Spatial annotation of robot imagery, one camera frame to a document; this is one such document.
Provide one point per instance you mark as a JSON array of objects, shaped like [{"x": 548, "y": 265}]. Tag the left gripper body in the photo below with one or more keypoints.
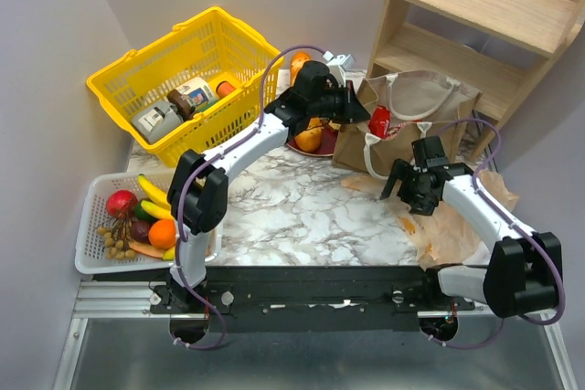
[{"x": 348, "y": 104}]

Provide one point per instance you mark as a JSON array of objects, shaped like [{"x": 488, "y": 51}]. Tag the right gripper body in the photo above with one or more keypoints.
[{"x": 412, "y": 183}]

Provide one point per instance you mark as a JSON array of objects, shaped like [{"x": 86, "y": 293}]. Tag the red Konfeti candy bag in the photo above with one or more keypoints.
[{"x": 380, "y": 123}]

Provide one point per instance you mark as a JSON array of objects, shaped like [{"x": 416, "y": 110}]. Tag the peach plastic grocery bag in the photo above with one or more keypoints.
[{"x": 445, "y": 237}]

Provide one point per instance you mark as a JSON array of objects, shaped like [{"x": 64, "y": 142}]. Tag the burlap tote bag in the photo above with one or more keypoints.
[{"x": 420, "y": 103}]

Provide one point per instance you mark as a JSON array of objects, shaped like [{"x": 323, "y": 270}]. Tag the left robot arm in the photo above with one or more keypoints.
[{"x": 198, "y": 193}]

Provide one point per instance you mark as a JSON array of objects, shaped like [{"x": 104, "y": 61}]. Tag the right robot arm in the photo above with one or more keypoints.
[{"x": 524, "y": 271}]

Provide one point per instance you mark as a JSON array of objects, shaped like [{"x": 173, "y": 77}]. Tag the dark red round plate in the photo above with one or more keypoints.
[{"x": 327, "y": 147}]

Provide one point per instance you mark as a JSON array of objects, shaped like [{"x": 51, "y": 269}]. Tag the long orange bread loaf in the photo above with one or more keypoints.
[{"x": 310, "y": 139}]

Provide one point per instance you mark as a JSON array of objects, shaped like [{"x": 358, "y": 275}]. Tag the orange capped bottle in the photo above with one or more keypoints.
[{"x": 224, "y": 88}]

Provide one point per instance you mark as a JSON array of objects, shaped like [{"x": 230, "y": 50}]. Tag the yellow plastic shopping basket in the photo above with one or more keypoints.
[{"x": 212, "y": 45}]

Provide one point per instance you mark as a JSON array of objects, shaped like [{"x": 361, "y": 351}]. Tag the white carton in basket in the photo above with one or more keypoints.
[{"x": 198, "y": 93}]

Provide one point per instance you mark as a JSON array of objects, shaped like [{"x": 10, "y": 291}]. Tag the brown bottle in basket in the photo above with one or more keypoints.
[{"x": 184, "y": 106}]

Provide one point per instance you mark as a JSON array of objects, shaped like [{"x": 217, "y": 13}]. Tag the wooden shelf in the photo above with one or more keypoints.
[{"x": 502, "y": 47}]

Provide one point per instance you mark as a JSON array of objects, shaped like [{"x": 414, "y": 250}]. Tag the grey box in basket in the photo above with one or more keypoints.
[{"x": 157, "y": 120}]

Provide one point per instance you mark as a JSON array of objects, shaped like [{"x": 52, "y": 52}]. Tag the yellow banana bunch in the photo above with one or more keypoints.
[{"x": 156, "y": 204}]

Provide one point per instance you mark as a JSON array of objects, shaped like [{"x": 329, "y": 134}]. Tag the orange fruit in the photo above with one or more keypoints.
[{"x": 162, "y": 234}]

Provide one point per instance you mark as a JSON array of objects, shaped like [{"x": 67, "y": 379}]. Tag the front yellow banana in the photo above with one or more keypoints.
[{"x": 169, "y": 254}]

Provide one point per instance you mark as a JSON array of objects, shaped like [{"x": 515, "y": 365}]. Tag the dark plum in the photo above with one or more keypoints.
[{"x": 140, "y": 231}]

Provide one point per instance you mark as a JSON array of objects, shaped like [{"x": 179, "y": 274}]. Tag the longan bunch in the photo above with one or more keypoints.
[{"x": 115, "y": 236}]

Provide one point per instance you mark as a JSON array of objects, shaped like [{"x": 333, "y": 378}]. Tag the white plastic fruit basket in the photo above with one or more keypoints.
[{"x": 92, "y": 254}]

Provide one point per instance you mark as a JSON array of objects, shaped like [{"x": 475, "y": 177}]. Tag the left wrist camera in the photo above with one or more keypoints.
[{"x": 339, "y": 65}]

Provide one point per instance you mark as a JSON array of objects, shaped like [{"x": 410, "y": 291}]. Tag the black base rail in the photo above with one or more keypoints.
[{"x": 308, "y": 299}]

